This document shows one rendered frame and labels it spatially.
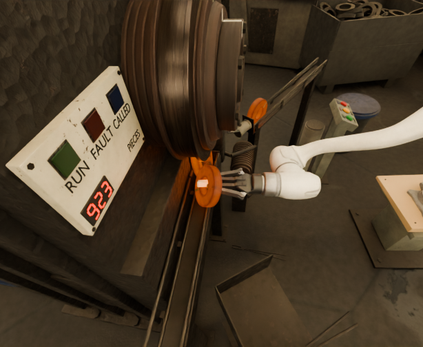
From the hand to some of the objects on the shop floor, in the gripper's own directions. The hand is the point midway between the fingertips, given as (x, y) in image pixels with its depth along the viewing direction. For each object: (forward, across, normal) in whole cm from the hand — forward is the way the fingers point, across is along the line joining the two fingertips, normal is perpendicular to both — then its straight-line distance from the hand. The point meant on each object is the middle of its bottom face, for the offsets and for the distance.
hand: (207, 182), depth 81 cm
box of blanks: (-167, +226, -92) cm, 296 cm away
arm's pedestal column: (-121, +6, -69) cm, 139 cm away
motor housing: (-24, +32, -80) cm, 90 cm away
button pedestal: (-88, +59, -78) cm, 132 cm away
